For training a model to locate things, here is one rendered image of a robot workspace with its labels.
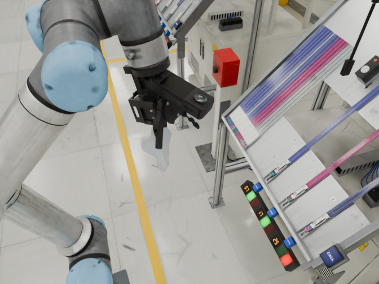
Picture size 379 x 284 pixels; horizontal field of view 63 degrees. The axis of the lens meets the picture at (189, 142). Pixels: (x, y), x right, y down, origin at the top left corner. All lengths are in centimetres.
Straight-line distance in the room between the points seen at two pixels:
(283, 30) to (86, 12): 193
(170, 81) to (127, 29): 11
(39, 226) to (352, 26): 114
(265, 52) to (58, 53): 199
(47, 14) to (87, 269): 65
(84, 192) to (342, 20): 164
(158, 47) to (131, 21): 6
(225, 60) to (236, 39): 56
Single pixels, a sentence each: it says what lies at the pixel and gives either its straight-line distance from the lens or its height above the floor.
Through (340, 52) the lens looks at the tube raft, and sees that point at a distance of 121.
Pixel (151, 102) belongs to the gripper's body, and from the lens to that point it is 57.
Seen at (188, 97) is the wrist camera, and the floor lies 128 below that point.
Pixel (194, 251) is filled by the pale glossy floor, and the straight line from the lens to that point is 178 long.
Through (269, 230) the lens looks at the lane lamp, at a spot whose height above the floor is 65.
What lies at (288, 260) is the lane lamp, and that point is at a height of 66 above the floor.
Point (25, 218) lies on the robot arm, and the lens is 83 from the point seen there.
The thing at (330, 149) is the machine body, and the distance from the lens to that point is 148.
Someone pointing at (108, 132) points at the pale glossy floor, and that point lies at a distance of 239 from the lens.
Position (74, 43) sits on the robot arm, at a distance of 41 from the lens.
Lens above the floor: 161
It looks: 46 degrees down
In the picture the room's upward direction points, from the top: straight up
